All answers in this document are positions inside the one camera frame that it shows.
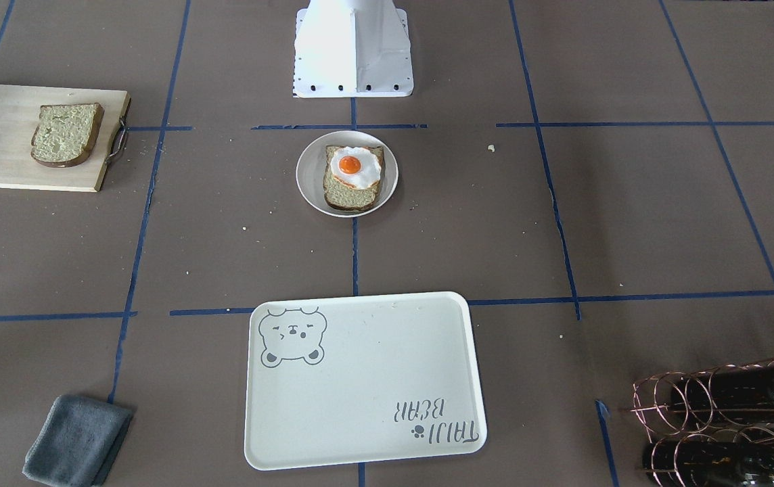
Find white bear tray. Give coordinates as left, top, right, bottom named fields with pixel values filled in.
left=244, top=291, right=487, bottom=471

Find grey folded cloth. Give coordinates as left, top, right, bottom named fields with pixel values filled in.
left=22, top=394, right=133, bottom=486

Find fried egg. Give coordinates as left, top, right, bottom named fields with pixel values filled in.
left=326, top=147, right=383, bottom=190

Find bread slice top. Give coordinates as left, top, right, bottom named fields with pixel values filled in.
left=30, top=103, right=104, bottom=168

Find dark glass bottle lower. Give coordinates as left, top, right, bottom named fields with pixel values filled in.
left=641, top=437, right=774, bottom=486

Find copper wire bottle rack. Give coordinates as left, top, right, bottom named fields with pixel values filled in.
left=626, top=358, right=774, bottom=487

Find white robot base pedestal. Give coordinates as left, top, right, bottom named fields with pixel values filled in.
left=292, top=1, right=415, bottom=99

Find wooden cutting board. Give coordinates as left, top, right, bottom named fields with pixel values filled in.
left=0, top=85, right=131, bottom=192

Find dark glass bottle upper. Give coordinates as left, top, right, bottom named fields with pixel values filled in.
left=670, top=364, right=774, bottom=425

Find white round plate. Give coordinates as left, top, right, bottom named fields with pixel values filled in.
left=296, top=131, right=399, bottom=218

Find bread slice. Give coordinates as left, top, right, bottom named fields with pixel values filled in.
left=323, top=145, right=384, bottom=212
left=30, top=103, right=104, bottom=168

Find bread slice bottom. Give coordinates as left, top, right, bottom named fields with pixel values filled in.
left=323, top=145, right=384, bottom=212

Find dark glass bottle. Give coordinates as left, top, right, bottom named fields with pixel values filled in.
left=670, top=364, right=774, bottom=425
left=641, top=437, right=774, bottom=486

